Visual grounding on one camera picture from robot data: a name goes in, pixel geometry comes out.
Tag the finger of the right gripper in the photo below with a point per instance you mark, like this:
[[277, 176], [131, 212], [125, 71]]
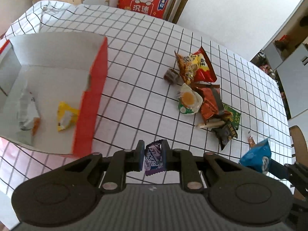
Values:
[[279, 170]]

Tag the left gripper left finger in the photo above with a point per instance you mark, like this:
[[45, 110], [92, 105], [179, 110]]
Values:
[[134, 159]]

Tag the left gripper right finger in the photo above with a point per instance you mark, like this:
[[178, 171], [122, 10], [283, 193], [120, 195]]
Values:
[[171, 158]]

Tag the purple candy packet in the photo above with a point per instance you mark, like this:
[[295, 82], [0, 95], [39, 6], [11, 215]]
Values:
[[155, 157]]

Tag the blue snack packet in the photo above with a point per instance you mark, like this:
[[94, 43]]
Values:
[[258, 158]]

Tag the beige sausage stick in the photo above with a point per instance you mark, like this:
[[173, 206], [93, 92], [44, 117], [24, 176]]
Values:
[[210, 124]]

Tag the black sesame snack packet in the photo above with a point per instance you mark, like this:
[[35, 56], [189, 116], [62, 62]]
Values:
[[225, 133]]

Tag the egg picture snack packet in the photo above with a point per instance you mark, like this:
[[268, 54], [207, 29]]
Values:
[[189, 102]]

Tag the dark red snack packet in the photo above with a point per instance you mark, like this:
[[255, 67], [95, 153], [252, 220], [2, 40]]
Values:
[[212, 106]]

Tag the green snack packet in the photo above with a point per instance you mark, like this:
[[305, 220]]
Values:
[[231, 115]]

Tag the yellow snack packet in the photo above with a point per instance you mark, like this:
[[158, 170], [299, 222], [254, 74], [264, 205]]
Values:
[[66, 116]]

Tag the red yellow chip bag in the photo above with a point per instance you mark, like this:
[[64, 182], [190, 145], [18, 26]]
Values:
[[196, 67]]

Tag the wooden chair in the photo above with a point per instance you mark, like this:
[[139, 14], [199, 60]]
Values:
[[298, 145], [174, 10]]

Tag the checkered white tablecloth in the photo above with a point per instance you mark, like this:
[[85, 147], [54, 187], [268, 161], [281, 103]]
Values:
[[138, 104]]

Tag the small brown candy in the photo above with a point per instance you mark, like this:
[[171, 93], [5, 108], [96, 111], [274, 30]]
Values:
[[171, 76]]

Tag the red and white cardboard box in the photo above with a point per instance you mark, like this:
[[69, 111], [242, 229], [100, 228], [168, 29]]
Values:
[[59, 66]]

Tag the shoes on floor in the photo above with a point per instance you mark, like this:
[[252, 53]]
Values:
[[263, 64]]

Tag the grey white wardrobe cabinet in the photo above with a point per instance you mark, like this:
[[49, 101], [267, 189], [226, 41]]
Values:
[[286, 53]]

